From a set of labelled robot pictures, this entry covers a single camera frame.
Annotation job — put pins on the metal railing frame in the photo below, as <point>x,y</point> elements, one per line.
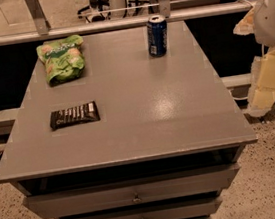
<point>24,21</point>

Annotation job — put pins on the top grey drawer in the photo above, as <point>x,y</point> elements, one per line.
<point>130,193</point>

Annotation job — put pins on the black rxbar chocolate wrapper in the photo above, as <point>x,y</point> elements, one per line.
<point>81,114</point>

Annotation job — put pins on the blue soda can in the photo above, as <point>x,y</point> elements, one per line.
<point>157,35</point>

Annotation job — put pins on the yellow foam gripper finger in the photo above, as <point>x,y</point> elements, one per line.
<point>245,25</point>
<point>261,94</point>

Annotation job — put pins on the grey drawer cabinet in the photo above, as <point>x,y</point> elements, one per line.
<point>158,116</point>

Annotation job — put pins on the green snack bag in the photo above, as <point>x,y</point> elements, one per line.
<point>63,59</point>

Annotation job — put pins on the black office chair base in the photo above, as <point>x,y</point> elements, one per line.
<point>95,14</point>

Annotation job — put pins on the middle grey drawer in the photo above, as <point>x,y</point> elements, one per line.
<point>177,210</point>

